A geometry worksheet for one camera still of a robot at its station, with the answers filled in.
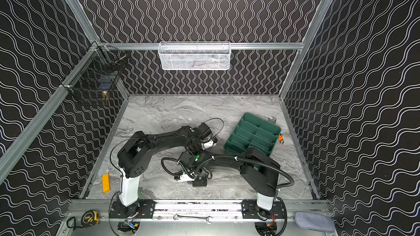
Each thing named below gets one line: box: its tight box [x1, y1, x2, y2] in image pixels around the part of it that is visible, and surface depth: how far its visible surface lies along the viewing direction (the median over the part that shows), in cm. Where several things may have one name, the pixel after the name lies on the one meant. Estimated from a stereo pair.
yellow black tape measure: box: [66, 209, 100, 232], surface depth 72 cm
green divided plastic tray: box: [224, 111, 282, 157], surface depth 96 cm
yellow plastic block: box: [101, 173, 112, 194], surface depth 83 cm
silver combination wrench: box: [172, 213, 213, 224], surface depth 75 cm
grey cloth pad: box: [294, 211, 336, 233], surface depth 71 cm
